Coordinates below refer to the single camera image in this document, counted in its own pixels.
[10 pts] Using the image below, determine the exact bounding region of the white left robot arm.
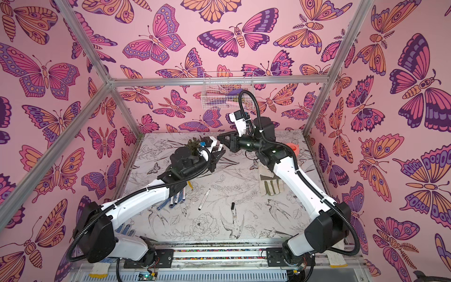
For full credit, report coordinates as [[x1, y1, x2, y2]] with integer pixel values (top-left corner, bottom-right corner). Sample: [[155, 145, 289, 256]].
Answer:
[[66, 147, 225, 267]]

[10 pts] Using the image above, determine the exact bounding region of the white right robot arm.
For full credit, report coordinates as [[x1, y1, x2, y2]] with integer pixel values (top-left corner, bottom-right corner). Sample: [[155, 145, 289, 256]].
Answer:
[[217, 112, 359, 257]]

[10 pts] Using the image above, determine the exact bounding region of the green potted plant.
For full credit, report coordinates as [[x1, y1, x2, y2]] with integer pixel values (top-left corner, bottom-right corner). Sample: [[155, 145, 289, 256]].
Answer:
[[185, 137, 201, 156]]

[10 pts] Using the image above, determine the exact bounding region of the beige green work glove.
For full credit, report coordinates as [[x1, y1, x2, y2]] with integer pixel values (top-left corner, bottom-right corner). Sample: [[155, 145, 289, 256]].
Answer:
[[258, 163, 285, 196]]

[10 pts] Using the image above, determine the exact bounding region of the blue dotted work glove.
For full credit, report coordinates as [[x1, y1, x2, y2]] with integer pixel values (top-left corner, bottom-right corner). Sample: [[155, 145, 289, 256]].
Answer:
[[157, 181, 193, 211]]

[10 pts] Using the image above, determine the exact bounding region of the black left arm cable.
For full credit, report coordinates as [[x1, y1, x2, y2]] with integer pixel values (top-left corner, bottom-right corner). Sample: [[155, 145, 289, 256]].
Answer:
[[66, 146, 212, 263]]

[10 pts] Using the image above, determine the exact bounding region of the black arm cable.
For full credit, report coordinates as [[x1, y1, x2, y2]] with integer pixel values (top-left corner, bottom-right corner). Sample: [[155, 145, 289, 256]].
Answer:
[[237, 89, 361, 256], [66, 146, 212, 263]]

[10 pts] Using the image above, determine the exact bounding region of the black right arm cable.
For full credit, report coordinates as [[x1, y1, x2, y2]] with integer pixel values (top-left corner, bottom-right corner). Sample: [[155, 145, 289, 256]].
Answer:
[[237, 89, 361, 256]]

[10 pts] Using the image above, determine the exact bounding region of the clear wall basket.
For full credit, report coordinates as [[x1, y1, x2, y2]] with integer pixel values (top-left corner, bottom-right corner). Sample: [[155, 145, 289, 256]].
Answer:
[[199, 70, 254, 110]]

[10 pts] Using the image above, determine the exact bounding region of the white glove on rail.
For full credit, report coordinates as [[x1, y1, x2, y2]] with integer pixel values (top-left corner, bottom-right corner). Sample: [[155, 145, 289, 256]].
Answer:
[[324, 240, 348, 268]]

